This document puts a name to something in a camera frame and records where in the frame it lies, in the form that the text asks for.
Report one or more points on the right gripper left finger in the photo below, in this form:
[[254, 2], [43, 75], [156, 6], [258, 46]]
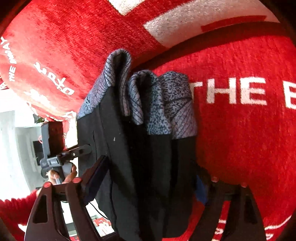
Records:
[[46, 221]]

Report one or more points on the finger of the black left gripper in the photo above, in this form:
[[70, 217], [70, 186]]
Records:
[[70, 154]]

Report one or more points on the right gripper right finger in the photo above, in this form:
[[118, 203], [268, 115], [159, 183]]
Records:
[[230, 213]]

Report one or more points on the black pants blue patterned trim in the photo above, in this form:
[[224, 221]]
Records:
[[145, 124]]

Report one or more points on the red sleeved left forearm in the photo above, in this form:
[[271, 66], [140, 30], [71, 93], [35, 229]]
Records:
[[16, 212]]

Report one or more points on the operator left hand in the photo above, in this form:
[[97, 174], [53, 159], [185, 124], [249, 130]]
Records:
[[53, 176]]

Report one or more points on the grey cabinet furniture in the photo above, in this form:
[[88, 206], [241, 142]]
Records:
[[21, 152]]

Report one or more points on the red wedding bedspread white characters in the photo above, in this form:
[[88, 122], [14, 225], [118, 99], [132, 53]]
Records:
[[238, 56]]

